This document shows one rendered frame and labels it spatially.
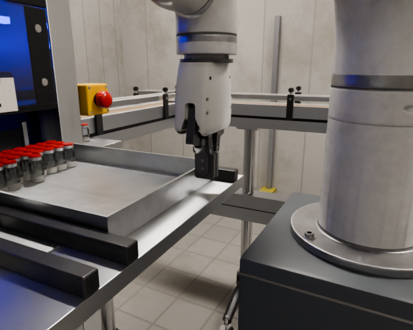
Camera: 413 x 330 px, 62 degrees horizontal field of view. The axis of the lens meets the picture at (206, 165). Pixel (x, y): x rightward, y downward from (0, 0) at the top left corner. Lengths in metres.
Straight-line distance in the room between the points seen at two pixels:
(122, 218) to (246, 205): 1.12
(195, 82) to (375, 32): 0.21
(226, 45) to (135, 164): 0.31
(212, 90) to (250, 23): 2.66
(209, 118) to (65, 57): 0.43
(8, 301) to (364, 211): 0.35
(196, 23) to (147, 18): 3.17
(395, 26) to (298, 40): 2.60
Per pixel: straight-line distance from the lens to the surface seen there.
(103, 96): 0.84
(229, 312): 1.57
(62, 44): 0.81
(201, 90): 0.45
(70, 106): 0.82
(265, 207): 1.46
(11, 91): 0.73
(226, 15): 0.47
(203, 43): 0.46
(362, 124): 0.39
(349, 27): 0.40
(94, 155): 0.73
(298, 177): 3.09
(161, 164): 0.63
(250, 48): 3.09
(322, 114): 1.30
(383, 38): 0.39
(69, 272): 0.32
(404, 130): 0.40
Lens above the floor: 1.07
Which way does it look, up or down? 16 degrees down
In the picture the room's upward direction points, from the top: straight up
